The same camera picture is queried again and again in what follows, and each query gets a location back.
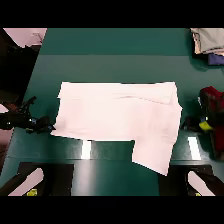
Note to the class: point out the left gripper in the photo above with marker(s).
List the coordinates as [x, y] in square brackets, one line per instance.
[41, 123]

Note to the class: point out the white T-shirt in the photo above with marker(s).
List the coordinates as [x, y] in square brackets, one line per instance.
[116, 111]

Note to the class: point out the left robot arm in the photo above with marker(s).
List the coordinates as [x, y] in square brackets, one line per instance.
[15, 120]

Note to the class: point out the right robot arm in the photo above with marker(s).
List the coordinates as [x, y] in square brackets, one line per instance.
[198, 182]

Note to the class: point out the black garment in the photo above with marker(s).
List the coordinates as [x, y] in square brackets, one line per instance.
[200, 56]

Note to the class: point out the red garment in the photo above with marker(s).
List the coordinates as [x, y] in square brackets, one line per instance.
[212, 91]

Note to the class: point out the purple garment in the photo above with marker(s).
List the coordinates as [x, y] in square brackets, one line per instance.
[216, 59]

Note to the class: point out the beige garment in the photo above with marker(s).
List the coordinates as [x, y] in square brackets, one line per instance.
[210, 40]

